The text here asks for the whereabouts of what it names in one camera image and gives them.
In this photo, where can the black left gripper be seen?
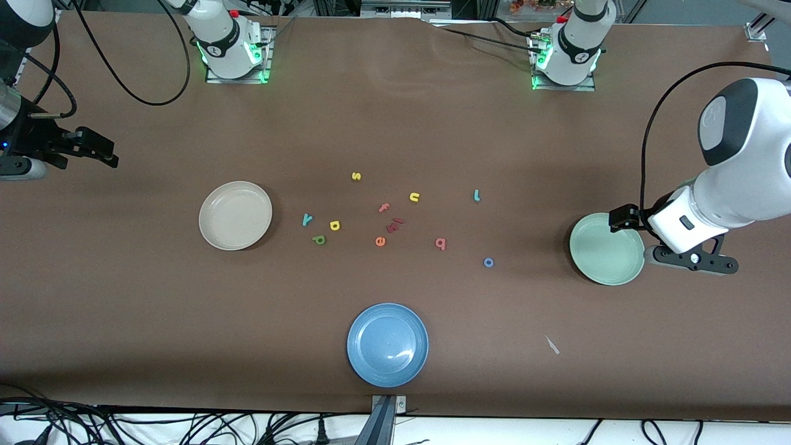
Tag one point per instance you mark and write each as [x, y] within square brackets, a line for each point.
[625, 218]

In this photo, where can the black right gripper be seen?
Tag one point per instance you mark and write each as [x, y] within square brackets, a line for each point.
[29, 137]

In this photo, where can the green foam letter p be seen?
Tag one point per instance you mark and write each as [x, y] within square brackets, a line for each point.
[316, 240]

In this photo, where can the pale green plate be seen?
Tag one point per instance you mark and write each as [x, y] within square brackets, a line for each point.
[602, 253]

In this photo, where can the white paper scrap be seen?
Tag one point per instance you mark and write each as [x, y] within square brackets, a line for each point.
[552, 345]

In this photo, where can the beige brown plate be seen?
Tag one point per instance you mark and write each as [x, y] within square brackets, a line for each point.
[235, 216]

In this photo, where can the dark red foam letter k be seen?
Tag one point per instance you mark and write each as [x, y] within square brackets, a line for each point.
[392, 227]

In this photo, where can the blue plate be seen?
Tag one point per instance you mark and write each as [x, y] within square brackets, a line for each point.
[387, 345]

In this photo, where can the grey power strip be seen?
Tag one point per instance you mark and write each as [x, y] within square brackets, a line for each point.
[401, 7]

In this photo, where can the black power plug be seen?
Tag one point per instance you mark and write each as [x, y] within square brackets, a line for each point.
[322, 436]

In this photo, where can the aluminium table side rail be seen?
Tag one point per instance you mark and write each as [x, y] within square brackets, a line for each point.
[25, 62]

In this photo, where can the aluminium corner bracket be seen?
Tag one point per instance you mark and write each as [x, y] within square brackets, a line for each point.
[759, 28]

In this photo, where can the black metal rack frame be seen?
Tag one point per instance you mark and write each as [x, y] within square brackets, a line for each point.
[473, 7]

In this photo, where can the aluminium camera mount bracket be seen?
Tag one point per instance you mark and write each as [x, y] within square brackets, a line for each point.
[386, 426]

